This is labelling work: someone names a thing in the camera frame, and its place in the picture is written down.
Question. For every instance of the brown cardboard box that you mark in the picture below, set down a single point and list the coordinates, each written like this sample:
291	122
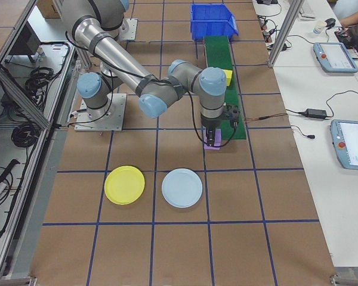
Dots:
46	9

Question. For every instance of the green conveyor belt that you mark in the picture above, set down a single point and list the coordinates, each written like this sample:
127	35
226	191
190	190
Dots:
217	53

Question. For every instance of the white square base plate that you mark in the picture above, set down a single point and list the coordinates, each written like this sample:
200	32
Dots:
119	119
133	29

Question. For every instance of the blue plastic bin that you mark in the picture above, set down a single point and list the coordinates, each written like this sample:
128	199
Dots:
211	15

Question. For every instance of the black computer mouse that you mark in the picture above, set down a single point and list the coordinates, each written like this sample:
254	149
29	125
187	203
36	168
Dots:
330	21

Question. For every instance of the white paper cup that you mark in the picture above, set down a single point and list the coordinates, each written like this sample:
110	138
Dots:
318	27

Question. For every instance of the aluminium profile post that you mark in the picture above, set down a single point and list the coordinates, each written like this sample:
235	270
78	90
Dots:
286	29

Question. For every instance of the metal bar frame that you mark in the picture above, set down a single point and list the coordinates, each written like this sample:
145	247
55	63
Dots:
24	208

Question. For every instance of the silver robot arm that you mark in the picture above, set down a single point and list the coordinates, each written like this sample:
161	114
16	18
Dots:
124	28
116	56

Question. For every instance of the white side desk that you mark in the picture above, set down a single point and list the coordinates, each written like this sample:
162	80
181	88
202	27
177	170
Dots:
316	178

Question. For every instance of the black power adapter brick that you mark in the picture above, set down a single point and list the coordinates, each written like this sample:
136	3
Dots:
316	113
282	47

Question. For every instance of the yellow plate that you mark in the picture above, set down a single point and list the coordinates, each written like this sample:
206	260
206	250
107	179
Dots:
124	184

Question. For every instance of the person forearm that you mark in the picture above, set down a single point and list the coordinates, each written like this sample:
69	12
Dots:
355	15

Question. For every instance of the yellow block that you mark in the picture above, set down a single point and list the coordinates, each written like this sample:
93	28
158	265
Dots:
229	76

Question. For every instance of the black stand base plate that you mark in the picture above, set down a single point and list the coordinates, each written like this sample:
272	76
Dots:
267	1

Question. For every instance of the white keyboard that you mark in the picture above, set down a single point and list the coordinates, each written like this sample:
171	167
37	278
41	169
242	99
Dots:
307	10

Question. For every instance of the purple block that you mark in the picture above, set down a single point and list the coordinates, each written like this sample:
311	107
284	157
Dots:
217	140

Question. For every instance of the red circuit board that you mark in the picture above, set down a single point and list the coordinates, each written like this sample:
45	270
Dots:
343	33

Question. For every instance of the black electronics box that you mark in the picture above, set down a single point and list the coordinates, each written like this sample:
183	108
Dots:
22	41

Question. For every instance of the aluminium corner bar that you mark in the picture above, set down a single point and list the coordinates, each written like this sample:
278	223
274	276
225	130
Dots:
12	281
349	277

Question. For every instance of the light blue plate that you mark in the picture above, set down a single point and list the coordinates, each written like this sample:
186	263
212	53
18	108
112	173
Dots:
182	187

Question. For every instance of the light blue teach pendant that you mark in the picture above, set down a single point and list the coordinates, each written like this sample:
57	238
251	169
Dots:
355	143
335	56

